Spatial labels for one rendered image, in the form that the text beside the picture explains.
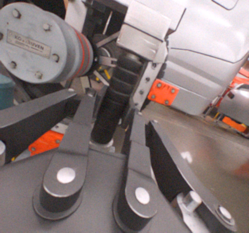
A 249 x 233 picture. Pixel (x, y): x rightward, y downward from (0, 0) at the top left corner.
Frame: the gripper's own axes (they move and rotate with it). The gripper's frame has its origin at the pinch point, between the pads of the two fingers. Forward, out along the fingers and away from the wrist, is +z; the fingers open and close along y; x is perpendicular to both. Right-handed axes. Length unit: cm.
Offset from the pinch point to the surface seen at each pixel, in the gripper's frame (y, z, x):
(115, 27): -17, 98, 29
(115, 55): -8, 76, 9
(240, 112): 214, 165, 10
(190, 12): 25, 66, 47
